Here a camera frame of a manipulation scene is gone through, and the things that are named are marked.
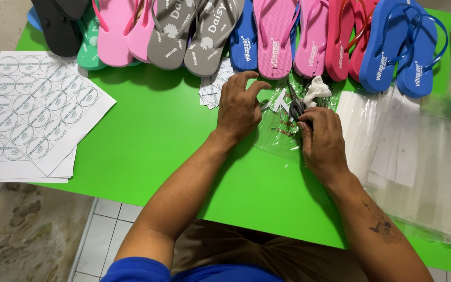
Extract black flip-flop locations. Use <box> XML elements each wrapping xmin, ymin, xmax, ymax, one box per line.
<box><xmin>31</xmin><ymin>0</ymin><xmax>84</xmax><ymax>58</ymax></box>
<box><xmin>55</xmin><ymin>0</ymin><xmax>90</xmax><ymax>21</ymax></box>

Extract pile of cut round stickers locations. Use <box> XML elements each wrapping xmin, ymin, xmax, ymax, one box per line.
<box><xmin>199</xmin><ymin>59</ymin><xmax>236</xmax><ymax>110</ymax></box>

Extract person's brown trousers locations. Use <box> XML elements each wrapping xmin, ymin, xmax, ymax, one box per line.
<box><xmin>171</xmin><ymin>219</ymin><xmax>369</xmax><ymax>282</ymax></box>

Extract clear plastic bag red print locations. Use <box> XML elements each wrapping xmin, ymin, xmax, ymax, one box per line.
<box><xmin>255</xmin><ymin>72</ymin><xmax>344</xmax><ymax>165</ymax></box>

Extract black-handled scissors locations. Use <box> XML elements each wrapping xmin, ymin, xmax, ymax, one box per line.
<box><xmin>287</xmin><ymin>80</ymin><xmax>314</xmax><ymax>131</ymax></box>

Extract green flip-flop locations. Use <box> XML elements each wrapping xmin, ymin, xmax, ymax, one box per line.
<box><xmin>76</xmin><ymin>0</ymin><xmax>107</xmax><ymax>71</ymax></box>

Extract person's right hand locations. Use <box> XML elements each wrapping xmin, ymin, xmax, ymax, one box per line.
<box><xmin>296</xmin><ymin>107</ymin><xmax>351</xmax><ymax>183</ymax></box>

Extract person's blue shirt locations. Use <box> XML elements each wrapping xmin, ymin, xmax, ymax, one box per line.
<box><xmin>100</xmin><ymin>256</ymin><xmax>286</xmax><ymax>282</ymax></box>

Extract crumpled white paper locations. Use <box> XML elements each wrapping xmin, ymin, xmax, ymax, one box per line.
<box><xmin>303</xmin><ymin>75</ymin><xmax>333</xmax><ymax>108</ymax></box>

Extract plain pink flip-flop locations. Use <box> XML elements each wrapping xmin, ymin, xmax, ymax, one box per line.
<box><xmin>92</xmin><ymin>0</ymin><xmax>141</xmax><ymax>67</ymax></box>
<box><xmin>126</xmin><ymin>0</ymin><xmax>158</xmax><ymax>63</ymax></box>

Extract pink flip-flop white print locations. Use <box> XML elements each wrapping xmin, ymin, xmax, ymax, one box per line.
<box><xmin>293</xmin><ymin>0</ymin><xmax>330</xmax><ymax>79</ymax></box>
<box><xmin>252</xmin><ymin>0</ymin><xmax>301</xmax><ymax>81</ymax></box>

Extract white round sticker sheet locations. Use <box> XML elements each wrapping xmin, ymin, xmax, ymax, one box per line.
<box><xmin>0</xmin><ymin>61</ymin><xmax>117</xmax><ymax>177</ymax></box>

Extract grey printed flip-flop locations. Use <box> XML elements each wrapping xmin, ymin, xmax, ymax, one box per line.
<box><xmin>183</xmin><ymin>0</ymin><xmax>246</xmax><ymax>78</ymax></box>
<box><xmin>146</xmin><ymin>0</ymin><xmax>205</xmax><ymax>71</ymax></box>

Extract white paper scraps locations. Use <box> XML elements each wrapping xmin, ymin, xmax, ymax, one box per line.
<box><xmin>261</xmin><ymin>88</ymin><xmax>294</xmax><ymax>119</ymax></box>

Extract stack of clear plastic bags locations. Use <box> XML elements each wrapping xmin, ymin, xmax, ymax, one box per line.
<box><xmin>335</xmin><ymin>88</ymin><xmax>451</xmax><ymax>248</ymax></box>

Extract light blue flip-flop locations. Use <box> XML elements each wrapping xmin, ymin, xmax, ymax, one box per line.
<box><xmin>27</xmin><ymin>6</ymin><xmax>43</xmax><ymax>32</ymax></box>

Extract person's left hand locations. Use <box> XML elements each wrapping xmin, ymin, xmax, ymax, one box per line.
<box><xmin>215</xmin><ymin>70</ymin><xmax>272</xmax><ymax>144</ymax></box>

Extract red flip-flop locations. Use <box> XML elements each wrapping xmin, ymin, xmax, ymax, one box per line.
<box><xmin>324</xmin><ymin>0</ymin><xmax>356</xmax><ymax>82</ymax></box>
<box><xmin>348</xmin><ymin>0</ymin><xmax>379</xmax><ymax>83</ymax></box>

